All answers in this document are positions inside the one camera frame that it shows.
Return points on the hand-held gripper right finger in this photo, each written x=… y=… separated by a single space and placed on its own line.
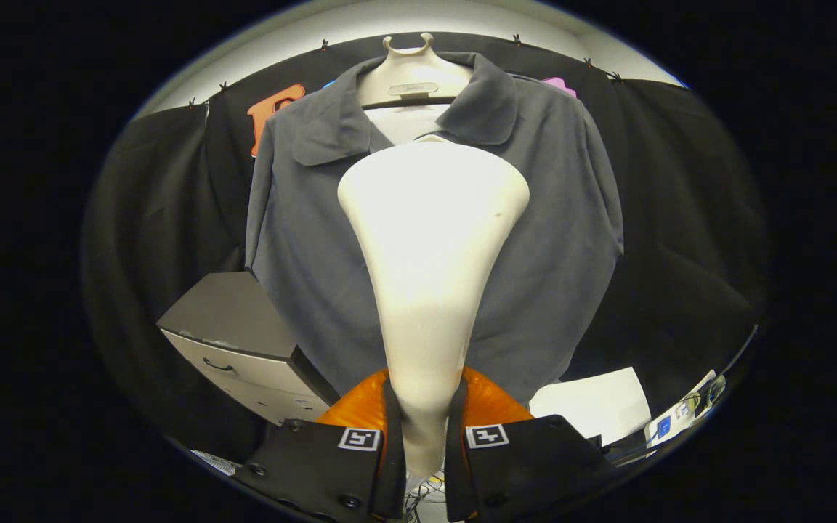
x=455 y=472

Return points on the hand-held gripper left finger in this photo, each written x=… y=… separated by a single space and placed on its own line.
x=393 y=465

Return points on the white garment steamer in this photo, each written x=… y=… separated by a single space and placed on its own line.
x=433 y=240

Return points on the grey collared shirt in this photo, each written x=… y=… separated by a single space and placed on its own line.
x=302 y=254

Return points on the white garment hanger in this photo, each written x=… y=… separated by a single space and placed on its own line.
x=411 y=69

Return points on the small black box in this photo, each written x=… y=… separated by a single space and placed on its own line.
x=594 y=440

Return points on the white power strip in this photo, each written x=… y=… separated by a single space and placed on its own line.
x=669 y=425

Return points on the grey drawer cabinet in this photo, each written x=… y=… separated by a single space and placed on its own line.
x=229 y=312

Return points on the black backdrop cloth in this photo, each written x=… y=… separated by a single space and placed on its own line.
x=157 y=203

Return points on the row of black clips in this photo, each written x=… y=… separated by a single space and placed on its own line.
x=325 y=45

